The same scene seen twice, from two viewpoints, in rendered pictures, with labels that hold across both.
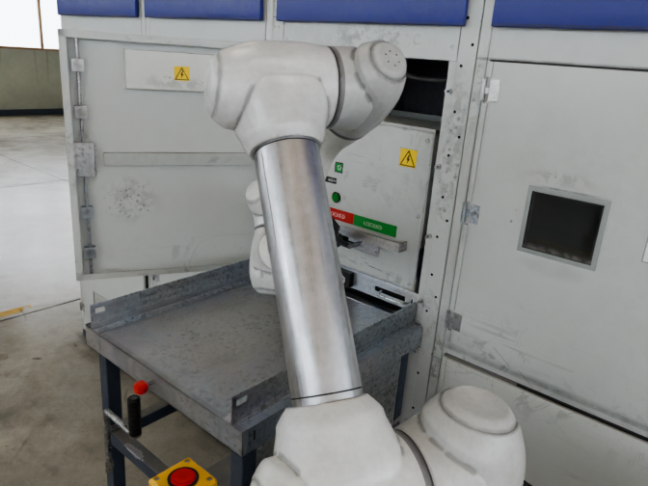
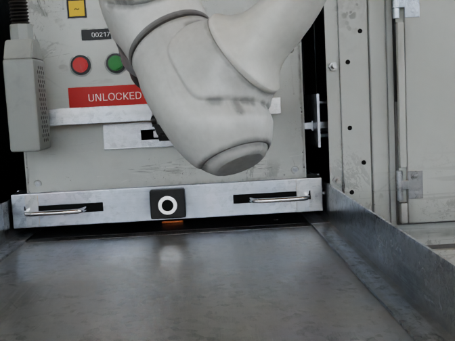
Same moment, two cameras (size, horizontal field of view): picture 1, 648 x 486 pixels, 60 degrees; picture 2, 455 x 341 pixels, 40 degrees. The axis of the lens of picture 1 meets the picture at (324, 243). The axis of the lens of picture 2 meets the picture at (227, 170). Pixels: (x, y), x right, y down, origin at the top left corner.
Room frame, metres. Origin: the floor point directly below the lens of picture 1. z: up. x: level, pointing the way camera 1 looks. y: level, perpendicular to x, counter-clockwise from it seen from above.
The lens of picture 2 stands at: (0.79, 0.56, 1.06)
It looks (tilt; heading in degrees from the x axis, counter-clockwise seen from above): 6 degrees down; 319
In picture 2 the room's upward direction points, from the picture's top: 3 degrees counter-clockwise
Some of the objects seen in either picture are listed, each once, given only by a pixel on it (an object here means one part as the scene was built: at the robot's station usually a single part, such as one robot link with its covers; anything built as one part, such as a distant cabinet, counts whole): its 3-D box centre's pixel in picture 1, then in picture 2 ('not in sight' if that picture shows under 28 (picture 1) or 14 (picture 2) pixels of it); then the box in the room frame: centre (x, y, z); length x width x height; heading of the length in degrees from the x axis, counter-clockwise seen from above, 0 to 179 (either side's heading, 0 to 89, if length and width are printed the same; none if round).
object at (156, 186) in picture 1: (176, 161); not in sight; (1.76, 0.49, 1.21); 0.63 x 0.07 x 0.74; 114
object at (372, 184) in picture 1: (354, 200); (159, 55); (1.68, -0.08, 1.15); 0.48 x 0.01 x 0.48; 50
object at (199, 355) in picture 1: (259, 335); (156, 316); (1.38, 0.16, 0.82); 0.68 x 0.62 x 0.06; 141
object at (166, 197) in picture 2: (343, 278); (168, 203); (1.66, -0.07, 0.90); 0.06 x 0.03 x 0.05; 50
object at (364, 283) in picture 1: (351, 275); (168, 200); (1.69, -0.10, 0.89); 0.54 x 0.05 x 0.06; 50
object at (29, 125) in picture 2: not in sight; (27, 95); (1.76, 0.12, 1.09); 0.08 x 0.05 x 0.17; 140
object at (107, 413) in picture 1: (121, 437); not in sight; (1.18, 0.47, 0.61); 0.17 x 0.03 x 0.30; 50
